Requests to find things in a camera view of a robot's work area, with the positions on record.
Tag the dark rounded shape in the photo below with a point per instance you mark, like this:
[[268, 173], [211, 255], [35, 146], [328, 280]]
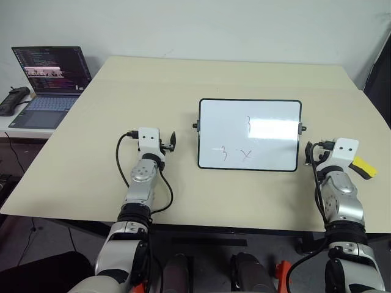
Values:
[[249, 273], [176, 273]]

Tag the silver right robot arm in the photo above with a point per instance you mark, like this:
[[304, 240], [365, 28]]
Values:
[[342, 195]]

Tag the black handheld device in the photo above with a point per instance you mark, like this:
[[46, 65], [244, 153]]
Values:
[[13, 100]]

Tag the orange plastic part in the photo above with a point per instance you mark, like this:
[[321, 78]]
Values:
[[140, 287], [283, 269]]

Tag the black framed whiteboard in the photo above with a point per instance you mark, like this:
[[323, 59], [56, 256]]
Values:
[[248, 134]]

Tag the black table frame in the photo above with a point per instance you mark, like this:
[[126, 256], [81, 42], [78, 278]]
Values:
[[214, 229]]

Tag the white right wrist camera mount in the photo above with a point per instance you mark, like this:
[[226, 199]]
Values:
[[345, 150]]

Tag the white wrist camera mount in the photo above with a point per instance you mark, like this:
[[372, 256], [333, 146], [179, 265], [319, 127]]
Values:
[[345, 150], [148, 139]]

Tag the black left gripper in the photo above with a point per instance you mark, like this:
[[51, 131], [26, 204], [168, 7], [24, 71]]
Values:
[[167, 148]]

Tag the white side table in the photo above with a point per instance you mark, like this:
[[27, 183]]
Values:
[[18, 132]]

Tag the yellow and black eraser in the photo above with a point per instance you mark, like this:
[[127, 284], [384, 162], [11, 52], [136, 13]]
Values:
[[366, 168]]

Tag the open grey laptop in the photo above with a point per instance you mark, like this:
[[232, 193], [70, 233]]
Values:
[[49, 91]]

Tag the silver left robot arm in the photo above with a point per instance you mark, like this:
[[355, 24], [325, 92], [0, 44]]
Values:
[[142, 174]]

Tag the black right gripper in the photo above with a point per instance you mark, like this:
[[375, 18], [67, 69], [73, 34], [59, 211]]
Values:
[[322, 154]]

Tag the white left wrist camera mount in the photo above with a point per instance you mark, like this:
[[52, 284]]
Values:
[[148, 139]]

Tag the black bulky object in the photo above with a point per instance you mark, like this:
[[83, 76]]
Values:
[[36, 271]]

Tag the black panel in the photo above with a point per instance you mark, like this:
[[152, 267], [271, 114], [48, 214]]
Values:
[[379, 79]]

